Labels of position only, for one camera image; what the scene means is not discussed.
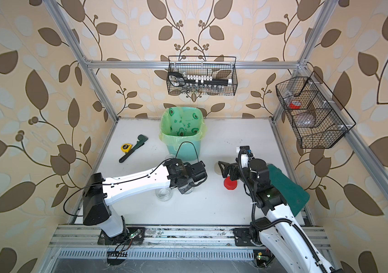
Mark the black wire basket back wall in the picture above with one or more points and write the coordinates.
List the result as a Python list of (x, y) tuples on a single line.
[(202, 75)]

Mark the black wire basket right wall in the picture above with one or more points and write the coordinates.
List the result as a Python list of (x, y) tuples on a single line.
[(322, 120)]

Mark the yellow tape measure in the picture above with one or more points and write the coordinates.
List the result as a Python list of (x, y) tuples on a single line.
[(126, 147)]

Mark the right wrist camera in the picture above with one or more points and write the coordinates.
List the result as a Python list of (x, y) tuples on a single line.
[(244, 155)]

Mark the black wire basket wall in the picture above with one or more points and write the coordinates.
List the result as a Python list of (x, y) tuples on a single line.
[(322, 120), (202, 75)]

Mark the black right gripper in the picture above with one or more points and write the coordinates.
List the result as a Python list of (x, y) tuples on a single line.
[(235, 168)]

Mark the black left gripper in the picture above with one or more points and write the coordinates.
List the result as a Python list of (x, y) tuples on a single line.
[(192, 183)]

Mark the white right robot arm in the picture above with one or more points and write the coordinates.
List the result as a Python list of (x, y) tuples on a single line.
[(280, 200)]

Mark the red jar lid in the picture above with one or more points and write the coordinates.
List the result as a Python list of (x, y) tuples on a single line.
[(230, 184)]

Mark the red object in basket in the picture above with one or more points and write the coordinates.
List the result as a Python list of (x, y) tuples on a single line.
[(295, 105)]

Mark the black socket set rail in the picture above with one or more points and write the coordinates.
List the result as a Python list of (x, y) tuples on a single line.
[(178, 79)]

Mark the green bin with bag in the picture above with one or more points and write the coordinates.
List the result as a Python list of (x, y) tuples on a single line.
[(182, 130)]

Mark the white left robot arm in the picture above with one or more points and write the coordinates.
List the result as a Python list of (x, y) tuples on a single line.
[(100, 193)]

